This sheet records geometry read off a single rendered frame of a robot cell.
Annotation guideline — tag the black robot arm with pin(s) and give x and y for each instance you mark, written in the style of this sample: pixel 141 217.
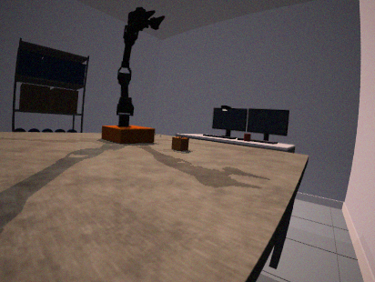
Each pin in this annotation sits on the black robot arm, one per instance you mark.
pixel 125 103

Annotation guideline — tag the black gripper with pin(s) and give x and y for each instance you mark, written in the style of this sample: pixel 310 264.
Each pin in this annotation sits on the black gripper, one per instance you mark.
pixel 141 20

